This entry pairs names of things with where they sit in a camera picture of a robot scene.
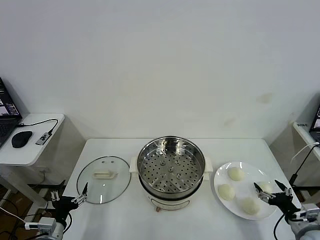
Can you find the silver USB hub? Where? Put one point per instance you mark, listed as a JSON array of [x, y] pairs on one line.
[[43, 138]]

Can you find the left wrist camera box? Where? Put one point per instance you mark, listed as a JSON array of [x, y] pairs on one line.
[[42, 225]]

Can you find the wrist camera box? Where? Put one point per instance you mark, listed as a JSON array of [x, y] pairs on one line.
[[310, 211], [42, 225]]

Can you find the white steamed baozi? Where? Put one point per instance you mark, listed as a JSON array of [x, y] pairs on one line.
[[250, 205], [226, 192], [236, 173], [266, 187]]

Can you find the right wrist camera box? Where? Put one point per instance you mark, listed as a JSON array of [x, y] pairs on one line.
[[310, 211]]

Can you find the cream electric cooker base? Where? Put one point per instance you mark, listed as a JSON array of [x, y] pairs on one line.
[[170, 201]]

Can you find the black open laptop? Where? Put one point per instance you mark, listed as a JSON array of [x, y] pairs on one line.
[[315, 125], [6, 112]]

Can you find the stainless steel steamer basket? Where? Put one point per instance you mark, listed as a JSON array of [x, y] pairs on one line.
[[171, 160]]

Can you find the white round plate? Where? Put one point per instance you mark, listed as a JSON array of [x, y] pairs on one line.
[[237, 190]]

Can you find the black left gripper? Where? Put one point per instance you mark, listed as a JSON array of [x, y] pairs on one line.
[[63, 207]]

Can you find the small printed label sticker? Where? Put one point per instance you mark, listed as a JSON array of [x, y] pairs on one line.
[[302, 124]]

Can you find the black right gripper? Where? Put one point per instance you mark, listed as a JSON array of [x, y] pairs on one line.
[[285, 203]]

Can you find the round glass pot lid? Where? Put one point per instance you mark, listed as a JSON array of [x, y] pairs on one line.
[[103, 185]]

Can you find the black computer mouse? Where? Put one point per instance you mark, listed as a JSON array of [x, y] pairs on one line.
[[21, 138]]

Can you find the black floor stand bar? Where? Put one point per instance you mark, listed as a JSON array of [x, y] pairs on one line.
[[42, 185]]

